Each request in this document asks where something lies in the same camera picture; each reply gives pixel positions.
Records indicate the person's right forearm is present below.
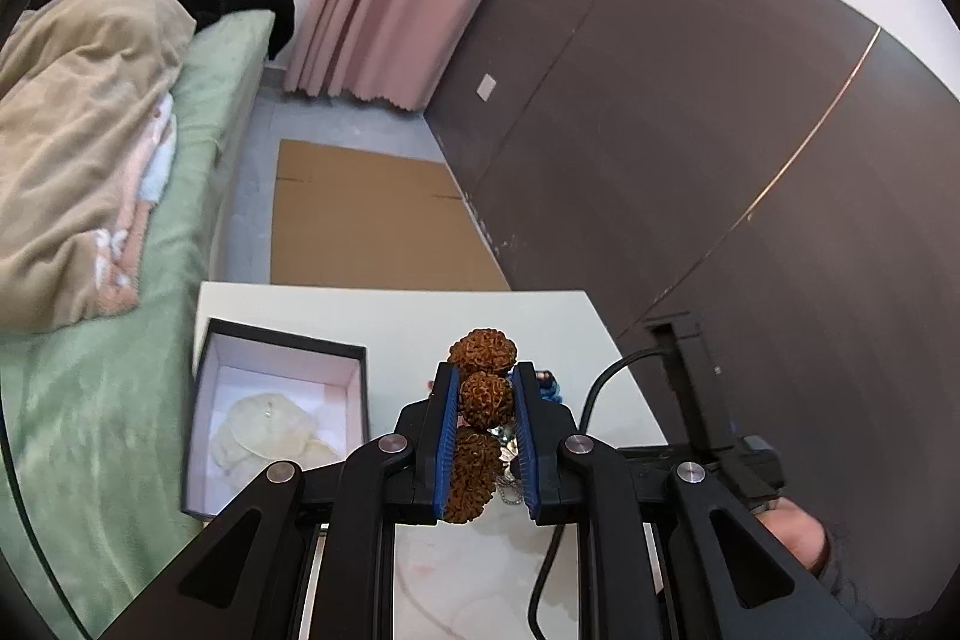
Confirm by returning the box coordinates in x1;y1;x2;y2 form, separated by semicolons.
814;516;935;640

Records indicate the beige blanket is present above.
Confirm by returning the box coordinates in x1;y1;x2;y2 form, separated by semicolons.
0;0;197;333

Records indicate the black cloth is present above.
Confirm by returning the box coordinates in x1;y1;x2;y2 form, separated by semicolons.
142;0;297;64

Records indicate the flat cardboard sheet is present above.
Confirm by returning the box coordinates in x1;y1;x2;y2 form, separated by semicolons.
270;139;512;292

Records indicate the white table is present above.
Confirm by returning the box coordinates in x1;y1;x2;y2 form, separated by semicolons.
193;280;672;640

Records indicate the brown bead bracelet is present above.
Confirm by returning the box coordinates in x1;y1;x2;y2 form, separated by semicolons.
441;328;520;525

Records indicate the black jewelry box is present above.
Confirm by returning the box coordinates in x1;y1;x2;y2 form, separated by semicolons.
180;317;370;525

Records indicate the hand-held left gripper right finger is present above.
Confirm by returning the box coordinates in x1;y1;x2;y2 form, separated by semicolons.
514;364;871;640

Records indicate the bed with green sheet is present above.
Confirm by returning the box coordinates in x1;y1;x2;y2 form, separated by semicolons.
0;6;275;640

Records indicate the black cable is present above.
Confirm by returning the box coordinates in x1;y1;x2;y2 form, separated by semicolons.
0;415;92;640
529;347;672;640

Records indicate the person's right hand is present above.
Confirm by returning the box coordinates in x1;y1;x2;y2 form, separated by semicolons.
756;503;830;573

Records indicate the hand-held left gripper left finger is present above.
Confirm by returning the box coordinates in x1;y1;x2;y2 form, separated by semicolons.
97;364;460;640

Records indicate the white cloth pouch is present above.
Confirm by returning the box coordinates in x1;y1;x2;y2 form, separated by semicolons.
208;391;340;485

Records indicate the pile of assorted jewelry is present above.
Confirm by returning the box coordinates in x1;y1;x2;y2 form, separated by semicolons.
424;370;563;510

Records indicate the pink white patterned cloth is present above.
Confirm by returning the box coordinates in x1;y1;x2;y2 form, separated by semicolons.
96;92;179;313

